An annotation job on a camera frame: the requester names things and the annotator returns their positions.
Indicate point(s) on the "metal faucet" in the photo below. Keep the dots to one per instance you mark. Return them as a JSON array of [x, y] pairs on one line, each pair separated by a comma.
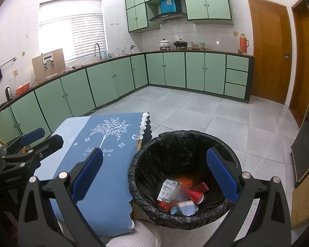
[[100, 54]]

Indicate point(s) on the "black range hood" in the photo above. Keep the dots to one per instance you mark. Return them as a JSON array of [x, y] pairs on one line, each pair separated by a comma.
[[167, 17]]

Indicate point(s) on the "black wok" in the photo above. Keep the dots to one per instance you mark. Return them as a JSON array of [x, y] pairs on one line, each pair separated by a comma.
[[180, 44]]

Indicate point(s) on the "person's striped pants leg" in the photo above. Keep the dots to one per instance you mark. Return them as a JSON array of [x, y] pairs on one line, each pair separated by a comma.
[[134, 234]]

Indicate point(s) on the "tan cardboard box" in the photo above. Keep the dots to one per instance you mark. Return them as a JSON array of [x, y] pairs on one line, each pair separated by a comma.
[[306, 205]]

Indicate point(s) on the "white cooking pot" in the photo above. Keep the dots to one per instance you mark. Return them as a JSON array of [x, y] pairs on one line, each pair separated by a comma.
[[164, 44]]

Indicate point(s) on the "white green snack wrapper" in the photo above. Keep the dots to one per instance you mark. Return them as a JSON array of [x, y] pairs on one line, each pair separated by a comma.
[[167, 187]]

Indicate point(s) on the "white window blind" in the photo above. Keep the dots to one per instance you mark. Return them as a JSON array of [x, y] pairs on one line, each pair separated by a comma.
[[72, 28]]

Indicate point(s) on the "blue tree-print table mat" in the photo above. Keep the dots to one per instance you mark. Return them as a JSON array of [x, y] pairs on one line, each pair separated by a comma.
[[113, 175]]

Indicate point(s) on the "brown cardboard box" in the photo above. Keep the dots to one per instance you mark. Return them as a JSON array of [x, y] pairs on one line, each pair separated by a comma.
[[38, 69]]

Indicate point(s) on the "orange foam fruit net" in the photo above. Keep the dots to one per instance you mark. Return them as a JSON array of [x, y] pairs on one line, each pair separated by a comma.
[[185, 180]]

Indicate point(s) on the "green base cabinet unit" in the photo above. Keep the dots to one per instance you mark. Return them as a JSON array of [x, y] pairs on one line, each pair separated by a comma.
[[195, 69]]

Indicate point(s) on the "metal kettle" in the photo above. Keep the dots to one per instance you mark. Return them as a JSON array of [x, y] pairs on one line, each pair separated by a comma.
[[9, 94]]

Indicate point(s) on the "red paper cup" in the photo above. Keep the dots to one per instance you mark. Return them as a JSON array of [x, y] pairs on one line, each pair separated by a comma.
[[198, 187]]

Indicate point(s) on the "blue white paper cup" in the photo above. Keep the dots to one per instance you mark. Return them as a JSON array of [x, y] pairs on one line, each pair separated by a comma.
[[186, 207]]

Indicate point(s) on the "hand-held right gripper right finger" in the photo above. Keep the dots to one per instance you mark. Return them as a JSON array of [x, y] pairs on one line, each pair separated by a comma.
[[221, 175]]

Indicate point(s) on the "red plastic basin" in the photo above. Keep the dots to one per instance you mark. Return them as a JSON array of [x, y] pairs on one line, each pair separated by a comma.
[[23, 88]]

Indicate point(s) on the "metal towel rail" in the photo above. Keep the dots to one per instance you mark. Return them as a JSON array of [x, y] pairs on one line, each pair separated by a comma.
[[9, 61]]

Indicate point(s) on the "plain wooden door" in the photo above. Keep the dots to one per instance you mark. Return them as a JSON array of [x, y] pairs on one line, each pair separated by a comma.
[[302, 69]]

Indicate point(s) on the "group of glass jars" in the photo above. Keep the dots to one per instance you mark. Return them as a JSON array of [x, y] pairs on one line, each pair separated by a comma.
[[199, 45]]

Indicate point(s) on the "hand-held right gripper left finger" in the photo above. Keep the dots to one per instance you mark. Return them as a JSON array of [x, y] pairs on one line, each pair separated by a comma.
[[87, 172]]

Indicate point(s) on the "light blue tissue packet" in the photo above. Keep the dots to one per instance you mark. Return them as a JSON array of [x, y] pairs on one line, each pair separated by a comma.
[[173, 211]]

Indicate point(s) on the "light blue tablecloth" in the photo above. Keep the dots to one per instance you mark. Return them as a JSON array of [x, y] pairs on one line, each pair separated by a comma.
[[64, 131]]

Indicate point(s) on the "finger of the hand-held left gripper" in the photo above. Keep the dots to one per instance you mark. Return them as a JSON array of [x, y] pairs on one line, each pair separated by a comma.
[[49, 144], [32, 136]]

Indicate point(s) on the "red thermos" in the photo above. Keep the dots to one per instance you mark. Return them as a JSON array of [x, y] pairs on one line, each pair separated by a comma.
[[243, 45]]

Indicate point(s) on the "utensil holder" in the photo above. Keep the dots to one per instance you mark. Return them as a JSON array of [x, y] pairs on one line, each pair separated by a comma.
[[121, 52]]

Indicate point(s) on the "green wall cabinet unit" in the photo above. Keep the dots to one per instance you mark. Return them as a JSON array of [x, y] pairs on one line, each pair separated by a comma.
[[216, 2]]

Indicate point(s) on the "black-bagged trash bin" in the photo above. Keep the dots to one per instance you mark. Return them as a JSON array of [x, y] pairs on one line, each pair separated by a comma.
[[170, 149]]

